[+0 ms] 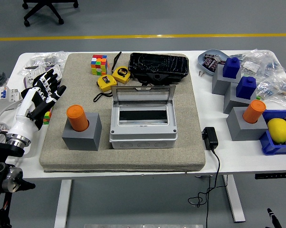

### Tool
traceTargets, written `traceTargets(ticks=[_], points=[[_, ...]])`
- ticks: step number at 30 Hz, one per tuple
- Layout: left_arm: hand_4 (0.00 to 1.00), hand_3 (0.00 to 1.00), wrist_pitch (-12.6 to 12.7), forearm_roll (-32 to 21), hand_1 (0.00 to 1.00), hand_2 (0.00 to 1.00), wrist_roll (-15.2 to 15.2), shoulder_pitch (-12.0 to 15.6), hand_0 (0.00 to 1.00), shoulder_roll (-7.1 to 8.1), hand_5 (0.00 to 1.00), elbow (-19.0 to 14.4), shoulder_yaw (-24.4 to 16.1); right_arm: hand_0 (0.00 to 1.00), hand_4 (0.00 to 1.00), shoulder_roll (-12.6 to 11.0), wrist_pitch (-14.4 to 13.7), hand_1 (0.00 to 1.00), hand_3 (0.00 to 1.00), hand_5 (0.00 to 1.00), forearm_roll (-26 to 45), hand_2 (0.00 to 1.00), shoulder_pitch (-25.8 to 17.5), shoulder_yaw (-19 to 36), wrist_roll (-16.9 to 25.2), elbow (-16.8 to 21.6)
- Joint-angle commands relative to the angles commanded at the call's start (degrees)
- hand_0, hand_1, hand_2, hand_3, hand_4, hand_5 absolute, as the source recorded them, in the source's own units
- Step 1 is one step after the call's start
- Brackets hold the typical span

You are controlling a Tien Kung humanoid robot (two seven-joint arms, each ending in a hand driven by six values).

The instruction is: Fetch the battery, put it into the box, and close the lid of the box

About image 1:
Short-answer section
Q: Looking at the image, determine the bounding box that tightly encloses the grey-blue dish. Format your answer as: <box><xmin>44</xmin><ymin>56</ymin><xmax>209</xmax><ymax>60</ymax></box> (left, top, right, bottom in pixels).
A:
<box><xmin>197</xmin><ymin>48</ymin><xmax>230</xmax><ymax>76</ymax></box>

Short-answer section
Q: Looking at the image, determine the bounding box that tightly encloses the colourful puzzle cube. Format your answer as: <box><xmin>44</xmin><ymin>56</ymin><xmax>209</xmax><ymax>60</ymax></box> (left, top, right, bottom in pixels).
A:
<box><xmin>43</xmin><ymin>108</ymin><xmax>53</xmax><ymax>125</ymax></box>
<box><xmin>90</xmin><ymin>54</ymin><xmax>110</xmax><ymax>76</ymax></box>

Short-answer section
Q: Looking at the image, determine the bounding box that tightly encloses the white socket panel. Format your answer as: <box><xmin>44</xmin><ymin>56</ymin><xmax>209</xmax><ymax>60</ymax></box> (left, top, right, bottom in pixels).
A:
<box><xmin>23</xmin><ymin>65</ymin><xmax>63</xmax><ymax>87</ymax></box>

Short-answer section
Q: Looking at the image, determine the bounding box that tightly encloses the grey block with round hole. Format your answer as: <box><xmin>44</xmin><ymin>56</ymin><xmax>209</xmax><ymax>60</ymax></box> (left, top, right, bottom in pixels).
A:
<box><xmin>62</xmin><ymin>112</ymin><xmax>102</xmax><ymax>152</ymax></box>
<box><xmin>226</xmin><ymin>106</ymin><xmax>268</xmax><ymax>142</ymax></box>

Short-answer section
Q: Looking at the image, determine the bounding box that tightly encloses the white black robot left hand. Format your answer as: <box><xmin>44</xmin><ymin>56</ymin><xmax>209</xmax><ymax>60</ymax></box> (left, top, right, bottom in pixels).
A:
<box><xmin>6</xmin><ymin>70</ymin><xmax>67</xmax><ymax>141</ymax></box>

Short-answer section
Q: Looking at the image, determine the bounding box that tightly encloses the grey electrical box with lid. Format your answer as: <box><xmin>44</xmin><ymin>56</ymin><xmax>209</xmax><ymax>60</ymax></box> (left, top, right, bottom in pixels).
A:
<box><xmin>109</xmin><ymin>85</ymin><xmax>178</xmax><ymax>150</ymax></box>

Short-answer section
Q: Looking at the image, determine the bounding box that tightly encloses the yellow tape measure round label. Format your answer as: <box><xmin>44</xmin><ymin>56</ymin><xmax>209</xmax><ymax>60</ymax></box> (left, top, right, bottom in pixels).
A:
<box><xmin>111</xmin><ymin>51</ymin><xmax>131</xmax><ymax>84</ymax></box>

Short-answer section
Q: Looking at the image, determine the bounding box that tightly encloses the black office chair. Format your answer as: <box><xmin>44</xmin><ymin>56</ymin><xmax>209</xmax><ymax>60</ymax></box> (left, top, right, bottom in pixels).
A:
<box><xmin>22</xmin><ymin>0</ymin><xmax>79</xmax><ymax>27</ymax></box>

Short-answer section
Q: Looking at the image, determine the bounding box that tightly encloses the black table control panel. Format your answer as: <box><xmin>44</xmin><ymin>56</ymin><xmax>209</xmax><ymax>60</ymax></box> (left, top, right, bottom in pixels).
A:
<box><xmin>255</xmin><ymin>172</ymin><xmax>286</xmax><ymax>180</ymax></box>

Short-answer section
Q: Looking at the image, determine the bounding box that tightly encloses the blue block with knob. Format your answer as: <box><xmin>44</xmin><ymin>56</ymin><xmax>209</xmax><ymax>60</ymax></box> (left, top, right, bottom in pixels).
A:
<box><xmin>235</xmin><ymin>76</ymin><xmax>257</xmax><ymax>100</ymax></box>
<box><xmin>222</xmin><ymin>56</ymin><xmax>241</xmax><ymax>79</ymax></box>

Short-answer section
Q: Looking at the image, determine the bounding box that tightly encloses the white circuit breaker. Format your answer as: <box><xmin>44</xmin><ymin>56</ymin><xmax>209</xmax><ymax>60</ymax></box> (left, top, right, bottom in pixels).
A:
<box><xmin>0</xmin><ymin>85</ymin><xmax>22</xmax><ymax>112</ymax></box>

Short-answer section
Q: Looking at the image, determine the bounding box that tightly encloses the blue plastic bin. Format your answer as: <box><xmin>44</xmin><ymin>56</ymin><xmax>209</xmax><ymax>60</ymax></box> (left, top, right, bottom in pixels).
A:
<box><xmin>259</xmin><ymin>109</ymin><xmax>286</xmax><ymax>156</ymax></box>

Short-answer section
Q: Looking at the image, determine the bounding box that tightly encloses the brown snack packet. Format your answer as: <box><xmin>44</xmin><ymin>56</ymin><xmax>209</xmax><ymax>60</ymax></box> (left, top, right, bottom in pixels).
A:
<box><xmin>204</xmin><ymin>53</ymin><xmax>225</xmax><ymax>65</ymax></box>
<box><xmin>203</xmin><ymin>57</ymin><xmax>218</xmax><ymax>71</ymax></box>

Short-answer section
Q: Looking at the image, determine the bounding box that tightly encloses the yellow lemon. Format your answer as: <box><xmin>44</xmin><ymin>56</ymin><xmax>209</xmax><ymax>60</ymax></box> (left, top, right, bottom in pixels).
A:
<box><xmin>267</xmin><ymin>118</ymin><xmax>286</xmax><ymax>144</ymax></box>

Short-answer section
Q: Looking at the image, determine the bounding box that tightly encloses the orange cylinder battery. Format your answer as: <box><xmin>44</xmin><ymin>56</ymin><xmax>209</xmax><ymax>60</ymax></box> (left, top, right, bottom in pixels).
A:
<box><xmin>242</xmin><ymin>99</ymin><xmax>267</xmax><ymax>124</ymax></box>
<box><xmin>66</xmin><ymin>104</ymin><xmax>90</xmax><ymax>132</ymax></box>

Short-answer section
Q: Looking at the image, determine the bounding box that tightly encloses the black power adapter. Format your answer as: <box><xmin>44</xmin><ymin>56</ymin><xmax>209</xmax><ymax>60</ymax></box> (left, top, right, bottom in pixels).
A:
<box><xmin>202</xmin><ymin>126</ymin><xmax>219</xmax><ymax>150</ymax></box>

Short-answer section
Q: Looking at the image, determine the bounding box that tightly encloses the black adapter cord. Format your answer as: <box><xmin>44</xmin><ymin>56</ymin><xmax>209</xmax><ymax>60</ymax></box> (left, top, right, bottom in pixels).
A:
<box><xmin>188</xmin><ymin>147</ymin><xmax>221</xmax><ymax>228</ymax></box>

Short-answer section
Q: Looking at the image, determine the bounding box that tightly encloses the grey-brown fabric mat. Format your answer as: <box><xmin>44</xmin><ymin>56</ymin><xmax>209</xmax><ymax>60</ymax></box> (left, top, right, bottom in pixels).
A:
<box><xmin>39</xmin><ymin>52</ymin><xmax>206</xmax><ymax>173</ymax></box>

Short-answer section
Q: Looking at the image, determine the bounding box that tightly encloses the yellow tape measure looped strap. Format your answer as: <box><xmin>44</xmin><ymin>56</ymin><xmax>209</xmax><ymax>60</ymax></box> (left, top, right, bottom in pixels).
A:
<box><xmin>93</xmin><ymin>74</ymin><xmax>118</xmax><ymax>103</ymax></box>

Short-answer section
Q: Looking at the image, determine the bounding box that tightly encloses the white table leg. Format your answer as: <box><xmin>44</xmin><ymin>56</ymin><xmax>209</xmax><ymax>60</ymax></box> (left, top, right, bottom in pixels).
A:
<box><xmin>54</xmin><ymin>180</ymin><xmax>73</xmax><ymax>228</ymax></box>
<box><xmin>222</xmin><ymin>174</ymin><xmax>246</xmax><ymax>223</ymax></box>

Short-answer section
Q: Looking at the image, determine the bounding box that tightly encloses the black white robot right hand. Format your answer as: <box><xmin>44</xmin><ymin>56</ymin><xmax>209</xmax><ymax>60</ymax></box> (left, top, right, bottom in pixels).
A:
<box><xmin>267</xmin><ymin>208</ymin><xmax>283</xmax><ymax>228</ymax></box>

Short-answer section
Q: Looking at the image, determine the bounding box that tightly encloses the clear plastic parts bag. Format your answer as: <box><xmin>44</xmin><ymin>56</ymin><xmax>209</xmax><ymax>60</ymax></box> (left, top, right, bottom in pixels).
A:
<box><xmin>255</xmin><ymin>77</ymin><xmax>286</xmax><ymax>109</ymax></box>
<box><xmin>240</xmin><ymin>48</ymin><xmax>286</xmax><ymax>80</ymax></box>
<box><xmin>17</xmin><ymin>51</ymin><xmax>69</xmax><ymax>76</ymax></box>

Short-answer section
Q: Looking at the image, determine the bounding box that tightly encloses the black textured case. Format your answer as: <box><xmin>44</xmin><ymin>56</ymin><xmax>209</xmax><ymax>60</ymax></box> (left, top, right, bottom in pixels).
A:
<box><xmin>128</xmin><ymin>52</ymin><xmax>190</xmax><ymax>86</ymax></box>

